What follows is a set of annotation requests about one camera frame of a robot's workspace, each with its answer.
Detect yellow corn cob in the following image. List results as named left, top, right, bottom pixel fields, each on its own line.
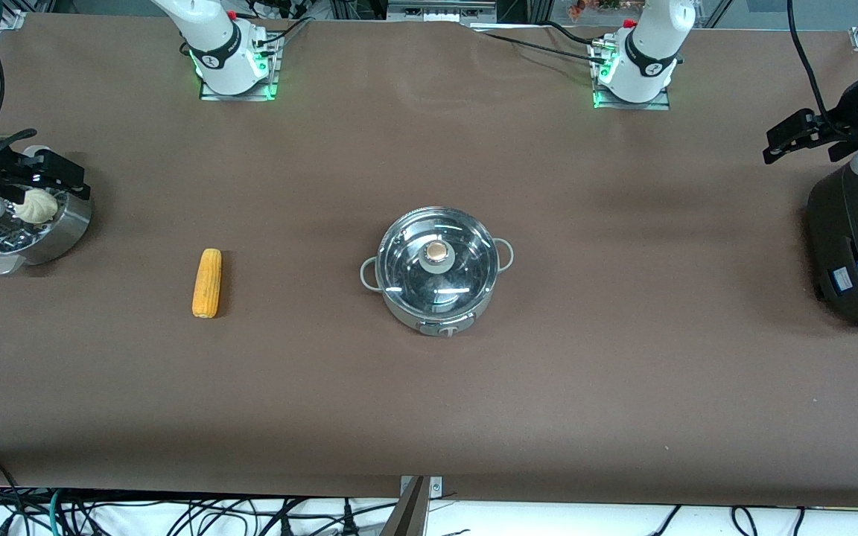
left=191, top=248, right=223, bottom=319

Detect glass pot lid with knob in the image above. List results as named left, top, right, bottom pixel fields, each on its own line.
left=378, top=208, right=498, bottom=313

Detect white steamed bun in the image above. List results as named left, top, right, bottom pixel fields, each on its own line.
left=13, top=188, right=60, bottom=223

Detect metal steamer bowl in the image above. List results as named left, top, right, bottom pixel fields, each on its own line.
left=0, top=145, right=94, bottom=276

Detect colourful artificial flowers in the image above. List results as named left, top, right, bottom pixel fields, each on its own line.
left=566, top=0, right=647, bottom=21

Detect grey power strip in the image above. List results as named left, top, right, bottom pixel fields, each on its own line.
left=387, top=0, right=498, bottom=24

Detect brown table cover sheet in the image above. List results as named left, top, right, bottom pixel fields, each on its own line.
left=0, top=11, right=858, bottom=508

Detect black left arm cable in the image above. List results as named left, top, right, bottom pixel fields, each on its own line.
left=786, top=0, right=851, bottom=138

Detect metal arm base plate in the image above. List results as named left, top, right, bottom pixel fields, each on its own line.
left=590, top=41, right=673, bottom=112
left=198, top=31, right=282, bottom=102

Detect black table cable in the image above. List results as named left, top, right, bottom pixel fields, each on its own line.
left=254, top=15, right=317, bottom=47
left=474, top=30, right=610, bottom=66

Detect green floor cable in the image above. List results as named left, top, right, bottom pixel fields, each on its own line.
left=46, top=488, right=66, bottom=536

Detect stainless steel pot grey handles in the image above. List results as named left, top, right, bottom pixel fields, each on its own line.
left=359, top=206, right=515, bottom=337

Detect grey camera stand pole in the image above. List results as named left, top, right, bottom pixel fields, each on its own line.
left=379, top=476, right=430, bottom=536

